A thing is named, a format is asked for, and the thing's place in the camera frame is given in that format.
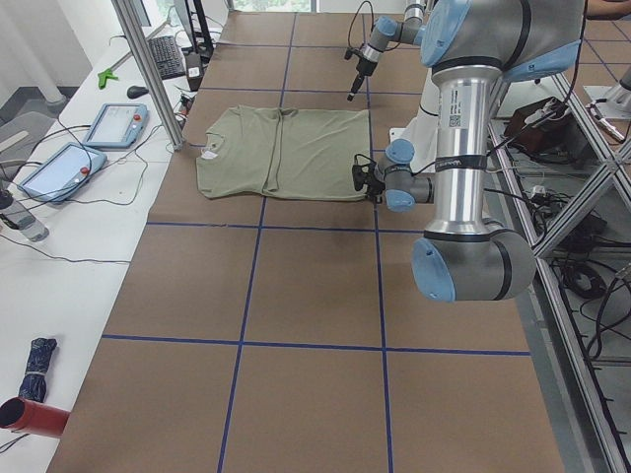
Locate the folded dark blue umbrella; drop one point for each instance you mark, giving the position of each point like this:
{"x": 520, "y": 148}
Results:
{"x": 33, "y": 386}

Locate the black box with white label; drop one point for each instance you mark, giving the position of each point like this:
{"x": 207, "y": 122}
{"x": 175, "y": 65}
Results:
{"x": 194, "y": 70}

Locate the green plastic tool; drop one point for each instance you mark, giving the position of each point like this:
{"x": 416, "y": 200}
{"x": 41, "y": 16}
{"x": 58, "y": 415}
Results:
{"x": 105, "y": 76}

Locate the black keyboard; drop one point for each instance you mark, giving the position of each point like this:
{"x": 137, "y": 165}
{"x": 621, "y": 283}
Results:
{"x": 167, "y": 57}

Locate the upper blue teach pendant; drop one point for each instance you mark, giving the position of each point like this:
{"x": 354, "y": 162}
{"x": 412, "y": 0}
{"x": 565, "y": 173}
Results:
{"x": 117, "y": 126}

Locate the olive green long-sleeve shirt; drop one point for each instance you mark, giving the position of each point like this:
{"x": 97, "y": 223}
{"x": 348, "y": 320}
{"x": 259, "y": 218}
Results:
{"x": 285, "y": 153}

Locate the black computer mouse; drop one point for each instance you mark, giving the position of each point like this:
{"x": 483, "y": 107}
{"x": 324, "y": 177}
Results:
{"x": 135, "y": 92}

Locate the lower blue teach pendant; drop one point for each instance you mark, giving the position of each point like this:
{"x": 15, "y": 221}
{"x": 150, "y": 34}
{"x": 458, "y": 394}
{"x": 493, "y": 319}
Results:
{"x": 63, "y": 174}

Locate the red cylinder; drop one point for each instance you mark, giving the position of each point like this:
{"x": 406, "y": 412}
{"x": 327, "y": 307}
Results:
{"x": 30, "y": 417}

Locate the white paper hang tag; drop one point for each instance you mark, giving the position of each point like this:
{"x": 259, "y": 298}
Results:
{"x": 208, "y": 155}

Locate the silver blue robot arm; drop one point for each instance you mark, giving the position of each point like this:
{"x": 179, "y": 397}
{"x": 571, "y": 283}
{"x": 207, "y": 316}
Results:
{"x": 469, "y": 47}
{"x": 386, "y": 30}

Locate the brown box on shelf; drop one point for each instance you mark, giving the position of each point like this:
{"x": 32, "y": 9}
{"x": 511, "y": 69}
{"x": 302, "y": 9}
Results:
{"x": 539, "y": 126}

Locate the blue teach pendant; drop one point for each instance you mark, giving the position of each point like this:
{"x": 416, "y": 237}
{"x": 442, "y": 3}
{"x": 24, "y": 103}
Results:
{"x": 63, "y": 174}
{"x": 117, "y": 126}

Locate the upper orange connector block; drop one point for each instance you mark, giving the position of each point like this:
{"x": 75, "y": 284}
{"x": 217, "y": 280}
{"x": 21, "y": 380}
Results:
{"x": 185, "y": 104}

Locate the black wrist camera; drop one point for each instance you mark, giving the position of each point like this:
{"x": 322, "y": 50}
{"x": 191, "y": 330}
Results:
{"x": 364, "y": 174}
{"x": 353, "y": 51}

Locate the aluminium frame post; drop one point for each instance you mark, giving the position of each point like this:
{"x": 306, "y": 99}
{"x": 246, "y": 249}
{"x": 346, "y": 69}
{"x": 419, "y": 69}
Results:
{"x": 139, "y": 47}

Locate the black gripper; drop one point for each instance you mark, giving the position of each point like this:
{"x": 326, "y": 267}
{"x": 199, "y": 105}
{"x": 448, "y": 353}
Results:
{"x": 376, "y": 187}
{"x": 365, "y": 59}

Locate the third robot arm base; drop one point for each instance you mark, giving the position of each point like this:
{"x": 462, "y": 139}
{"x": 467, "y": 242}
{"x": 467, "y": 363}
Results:
{"x": 611, "y": 102}

